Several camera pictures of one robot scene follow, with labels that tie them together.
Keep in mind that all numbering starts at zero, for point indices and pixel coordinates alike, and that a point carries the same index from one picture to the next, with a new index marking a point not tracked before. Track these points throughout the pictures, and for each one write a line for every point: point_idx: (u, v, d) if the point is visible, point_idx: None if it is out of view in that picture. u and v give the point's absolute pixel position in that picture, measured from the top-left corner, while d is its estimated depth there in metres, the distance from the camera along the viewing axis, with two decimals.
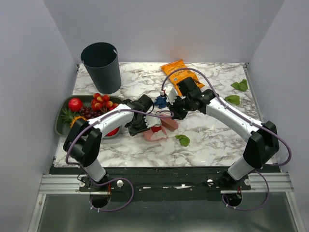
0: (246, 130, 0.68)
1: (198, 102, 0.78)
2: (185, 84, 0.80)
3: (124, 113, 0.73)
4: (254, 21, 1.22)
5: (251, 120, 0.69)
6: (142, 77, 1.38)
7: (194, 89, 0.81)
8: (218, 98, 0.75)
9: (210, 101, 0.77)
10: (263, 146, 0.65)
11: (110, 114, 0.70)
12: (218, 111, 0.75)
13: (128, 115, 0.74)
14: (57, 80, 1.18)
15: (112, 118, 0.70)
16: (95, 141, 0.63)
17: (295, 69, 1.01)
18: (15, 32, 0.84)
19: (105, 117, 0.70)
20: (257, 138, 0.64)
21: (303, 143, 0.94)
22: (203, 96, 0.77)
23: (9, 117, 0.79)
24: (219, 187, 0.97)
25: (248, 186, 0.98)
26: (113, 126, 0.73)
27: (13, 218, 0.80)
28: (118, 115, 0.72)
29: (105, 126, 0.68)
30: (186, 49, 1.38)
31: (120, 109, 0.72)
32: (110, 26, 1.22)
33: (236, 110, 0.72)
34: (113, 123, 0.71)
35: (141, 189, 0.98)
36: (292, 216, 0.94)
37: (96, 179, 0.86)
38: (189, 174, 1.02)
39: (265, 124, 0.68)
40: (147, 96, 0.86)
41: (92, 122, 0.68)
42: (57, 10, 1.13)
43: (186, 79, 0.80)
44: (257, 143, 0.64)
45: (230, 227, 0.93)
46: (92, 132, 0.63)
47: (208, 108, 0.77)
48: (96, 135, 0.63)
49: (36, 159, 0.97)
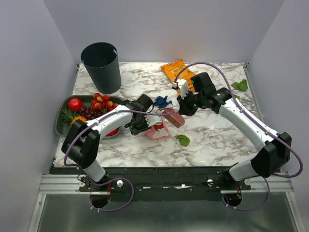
0: (260, 139, 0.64)
1: (212, 100, 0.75)
2: (201, 80, 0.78)
3: (122, 114, 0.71)
4: (254, 21, 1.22)
5: (268, 129, 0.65)
6: (142, 77, 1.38)
7: (209, 86, 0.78)
8: (234, 100, 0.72)
9: (226, 102, 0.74)
10: (275, 157, 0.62)
11: (108, 115, 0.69)
12: (234, 115, 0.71)
13: (127, 116, 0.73)
14: (57, 80, 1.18)
15: (110, 119, 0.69)
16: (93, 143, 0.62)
17: (295, 68, 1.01)
18: (15, 32, 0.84)
19: (104, 119, 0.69)
20: (270, 149, 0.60)
21: (303, 143, 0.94)
22: (217, 94, 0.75)
23: (9, 117, 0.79)
24: (219, 187, 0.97)
25: (248, 186, 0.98)
26: (112, 128, 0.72)
27: (13, 218, 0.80)
28: (117, 116, 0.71)
29: (103, 128, 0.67)
30: (186, 49, 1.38)
31: (119, 110, 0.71)
32: (110, 26, 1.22)
33: (252, 116, 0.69)
34: (112, 123, 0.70)
35: (141, 189, 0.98)
36: (292, 216, 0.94)
37: (95, 179, 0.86)
38: (189, 174, 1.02)
39: (281, 135, 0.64)
40: (147, 96, 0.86)
41: (91, 123, 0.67)
42: (57, 10, 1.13)
43: (201, 75, 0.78)
44: (270, 153, 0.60)
45: (230, 227, 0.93)
46: (90, 134, 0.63)
47: (222, 109, 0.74)
48: (93, 137, 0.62)
49: (37, 159, 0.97)
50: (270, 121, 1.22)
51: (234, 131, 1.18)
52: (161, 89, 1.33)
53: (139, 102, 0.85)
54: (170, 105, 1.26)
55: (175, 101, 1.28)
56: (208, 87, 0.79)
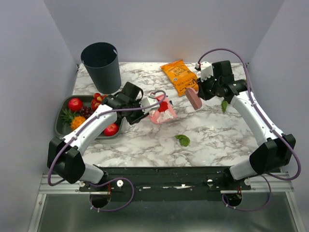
0: (263, 134, 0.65)
1: (227, 89, 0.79)
2: (221, 67, 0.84)
3: (104, 117, 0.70)
4: (254, 21, 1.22)
5: (273, 127, 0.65)
6: (142, 77, 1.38)
7: (228, 75, 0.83)
8: (248, 93, 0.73)
9: (240, 93, 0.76)
10: (273, 155, 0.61)
11: (88, 124, 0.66)
12: (245, 107, 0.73)
13: (109, 118, 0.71)
14: (57, 80, 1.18)
15: (90, 128, 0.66)
16: (74, 160, 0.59)
17: (295, 68, 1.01)
18: (15, 33, 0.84)
19: (83, 130, 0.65)
20: (270, 145, 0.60)
21: (303, 143, 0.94)
22: (234, 84, 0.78)
23: (10, 118, 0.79)
24: (219, 187, 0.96)
25: (248, 186, 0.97)
26: (94, 136, 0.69)
27: (13, 218, 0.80)
28: (98, 122, 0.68)
29: (83, 140, 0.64)
30: (186, 49, 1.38)
31: (98, 114, 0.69)
32: (110, 27, 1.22)
33: (262, 111, 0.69)
34: (93, 132, 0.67)
35: (141, 189, 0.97)
36: (292, 216, 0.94)
37: (95, 181, 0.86)
38: (189, 174, 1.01)
39: (286, 136, 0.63)
40: (132, 84, 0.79)
41: (68, 139, 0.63)
42: (57, 11, 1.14)
43: (223, 63, 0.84)
44: (268, 150, 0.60)
45: (230, 227, 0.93)
46: (70, 151, 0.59)
47: (234, 99, 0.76)
48: (74, 154, 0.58)
49: (37, 159, 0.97)
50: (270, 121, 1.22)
51: (234, 131, 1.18)
52: (161, 89, 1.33)
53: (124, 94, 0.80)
54: None
55: (175, 101, 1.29)
56: (227, 76, 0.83)
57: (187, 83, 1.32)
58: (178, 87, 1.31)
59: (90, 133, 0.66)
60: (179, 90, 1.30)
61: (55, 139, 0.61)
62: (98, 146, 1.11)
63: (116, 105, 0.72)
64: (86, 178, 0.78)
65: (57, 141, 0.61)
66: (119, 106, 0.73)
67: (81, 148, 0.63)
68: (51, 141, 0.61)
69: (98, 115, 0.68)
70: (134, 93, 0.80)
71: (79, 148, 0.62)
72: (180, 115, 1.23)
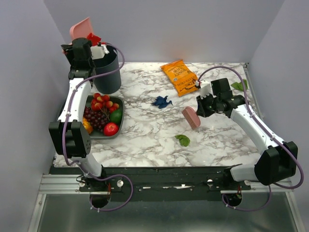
0: (264, 143, 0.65)
1: (226, 104, 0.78)
2: (218, 84, 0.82)
3: (81, 88, 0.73)
4: (254, 21, 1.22)
5: (273, 135, 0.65)
6: (142, 77, 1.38)
7: (226, 91, 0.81)
8: (246, 106, 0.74)
9: (238, 107, 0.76)
10: (276, 164, 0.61)
11: (71, 99, 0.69)
12: (242, 118, 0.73)
13: (86, 88, 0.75)
14: (56, 80, 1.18)
15: (75, 101, 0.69)
16: (81, 128, 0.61)
17: (295, 68, 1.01)
18: (14, 32, 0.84)
19: (70, 106, 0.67)
20: (272, 153, 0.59)
21: (302, 143, 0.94)
22: (232, 99, 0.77)
23: (9, 118, 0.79)
24: (219, 187, 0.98)
25: (248, 186, 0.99)
26: (83, 107, 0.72)
27: (13, 218, 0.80)
28: (79, 94, 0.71)
29: (76, 112, 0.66)
30: (186, 49, 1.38)
31: (76, 87, 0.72)
32: (110, 27, 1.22)
33: (261, 122, 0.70)
34: (80, 104, 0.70)
35: (141, 189, 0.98)
36: (292, 216, 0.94)
37: (98, 174, 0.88)
38: (189, 174, 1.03)
39: (287, 143, 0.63)
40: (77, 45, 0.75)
41: (64, 118, 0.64)
42: (57, 10, 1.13)
43: (221, 79, 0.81)
44: (270, 158, 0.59)
45: (230, 227, 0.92)
46: (73, 124, 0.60)
47: (233, 113, 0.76)
48: (77, 125, 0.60)
49: (36, 159, 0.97)
50: (270, 121, 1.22)
51: (234, 131, 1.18)
52: (161, 89, 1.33)
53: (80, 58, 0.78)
54: (170, 105, 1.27)
55: (175, 100, 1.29)
56: (226, 92, 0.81)
57: (187, 83, 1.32)
58: (177, 87, 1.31)
59: (78, 105, 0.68)
60: (179, 90, 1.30)
61: (52, 124, 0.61)
62: (98, 146, 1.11)
63: (83, 74, 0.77)
64: (87, 169, 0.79)
65: (55, 124, 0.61)
66: (87, 72, 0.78)
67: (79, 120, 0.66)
68: (50, 127, 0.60)
69: (76, 88, 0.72)
70: (87, 50, 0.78)
71: (78, 119, 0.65)
72: (180, 115, 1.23)
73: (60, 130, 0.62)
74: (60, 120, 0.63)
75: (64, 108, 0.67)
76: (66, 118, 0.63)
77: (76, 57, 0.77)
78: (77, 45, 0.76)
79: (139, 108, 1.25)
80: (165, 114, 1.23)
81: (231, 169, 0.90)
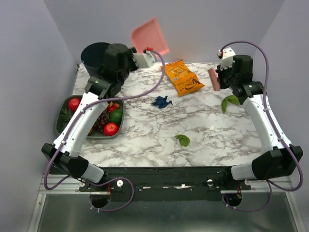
0: (270, 142, 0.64)
1: (241, 89, 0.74)
2: (241, 64, 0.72)
3: (90, 110, 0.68)
4: (254, 21, 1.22)
5: (282, 136, 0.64)
6: (142, 77, 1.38)
7: (246, 73, 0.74)
8: (263, 97, 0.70)
9: (253, 95, 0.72)
10: (276, 165, 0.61)
11: (74, 123, 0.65)
12: (256, 110, 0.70)
13: (96, 109, 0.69)
14: (56, 80, 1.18)
15: (77, 126, 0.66)
16: (70, 164, 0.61)
17: (295, 68, 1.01)
18: (14, 33, 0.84)
19: (70, 131, 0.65)
20: (274, 155, 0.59)
21: (303, 143, 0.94)
22: (249, 85, 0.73)
23: (9, 119, 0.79)
24: (219, 187, 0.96)
25: (248, 186, 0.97)
26: (86, 131, 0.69)
27: (13, 218, 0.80)
28: (85, 118, 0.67)
29: (72, 142, 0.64)
30: (186, 49, 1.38)
31: (83, 109, 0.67)
32: (110, 27, 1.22)
33: (273, 120, 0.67)
34: (82, 129, 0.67)
35: (141, 189, 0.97)
36: (292, 216, 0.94)
37: (95, 181, 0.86)
38: (189, 174, 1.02)
39: (293, 147, 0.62)
40: (111, 54, 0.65)
41: (58, 143, 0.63)
42: (57, 10, 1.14)
43: (245, 59, 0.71)
44: (272, 159, 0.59)
45: (231, 227, 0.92)
46: (63, 158, 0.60)
47: (247, 101, 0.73)
48: (67, 161, 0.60)
49: (36, 159, 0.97)
50: None
51: (234, 131, 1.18)
52: (161, 89, 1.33)
53: (108, 67, 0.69)
54: (170, 105, 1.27)
55: (175, 100, 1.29)
56: (246, 75, 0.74)
57: (187, 83, 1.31)
58: (178, 87, 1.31)
59: (78, 133, 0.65)
60: (179, 90, 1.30)
61: (45, 147, 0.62)
62: (98, 146, 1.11)
63: (102, 88, 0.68)
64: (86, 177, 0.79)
65: (48, 149, 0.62)
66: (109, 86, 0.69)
67: (74, 151, 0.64)
68: (43, 149, 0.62)
69: (83, 110, 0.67)
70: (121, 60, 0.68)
71: (71, 151, 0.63)
72: (180, 115, 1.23)
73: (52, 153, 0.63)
74: (53, 145, 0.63)
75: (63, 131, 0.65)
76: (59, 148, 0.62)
77: (105, 64, 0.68)
78: (111, 52, 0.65)
79: (139, 108, 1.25)
80: (165, 114, 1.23)
81: (232, 167, 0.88)
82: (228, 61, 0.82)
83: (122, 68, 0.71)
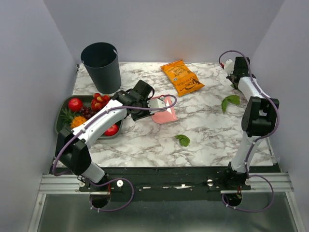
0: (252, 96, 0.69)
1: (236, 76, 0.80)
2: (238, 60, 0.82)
3: (113, 112, 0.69)
4: (254, 21, 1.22)
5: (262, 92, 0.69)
6: (142, 77, 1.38)
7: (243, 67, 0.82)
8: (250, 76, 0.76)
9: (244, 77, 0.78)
10: (258, 111, 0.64)
11: (97, 118, 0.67)
12: (244, 83, 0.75)
13: (119, 113, 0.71)
14: (56, 80, 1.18)
15: (99, 122, 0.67)
16: (82, 150, 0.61)
17: (295, 68, 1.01)
18: (14, 33, 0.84)
19: (91, 123, 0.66)
20: (255, 100, 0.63)
21: (303, 143, 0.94)
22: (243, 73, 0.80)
23: (9, 119, 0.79)
24: (219, 187, 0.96)
25: (248, 186, 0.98)
26: (103, 129, 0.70)
27: (13, 218, 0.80)
28: (107, 117, 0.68)
29: (90, 134, 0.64)
30: (186, 49, 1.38)
31: (108, 109, 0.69)
32: (110, 27, 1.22)
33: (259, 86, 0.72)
34: (102, 125, 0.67)
35: (141, 189, 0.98)
36: (292, 216, 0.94)
37: (95, 181, 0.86)
38: (189, 174, 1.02)
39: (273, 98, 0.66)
40: (144, 83, 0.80)
41: (77, 131, 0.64)
42: (57, 10, 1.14)
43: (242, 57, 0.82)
44: (253, 103, 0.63)
45: (231, 227, 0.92)
46: (78, 143, 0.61)
47: (240, 83, 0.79)
48: (81, 147, 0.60)
49: (37, 159, 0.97)
50: None
51: (234, 131, 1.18)
52: (161, 89, 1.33)
53: (136, 91, 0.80)
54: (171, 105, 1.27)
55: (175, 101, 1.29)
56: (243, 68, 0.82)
57: (187, 83, 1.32)
58: (178, 87, 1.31)
59: (98, 127, 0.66)
60: (179, 90, 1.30)
61: (64, 130, 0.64)
62: (98, 146, 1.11)
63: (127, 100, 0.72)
64: (89, 176, 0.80)
65: (66, 132, 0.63)
66: (130, 102, 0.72)
67: (89, 141, 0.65)
68: (61, 131, 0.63)
69: (108, 110, 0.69)
70: (146, 92, 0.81)
71: (87, 141, 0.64)
72: (180, 115, 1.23)
73: (67, 138, 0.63)
74: (73, 131, 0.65)
75: (84, 123, 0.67)
76: (77, 134, 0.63)
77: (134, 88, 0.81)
78: (142, 82, 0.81)
79: None
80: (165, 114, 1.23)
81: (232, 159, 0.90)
82: (230, 67, 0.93)
83: (145, 98, 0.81)
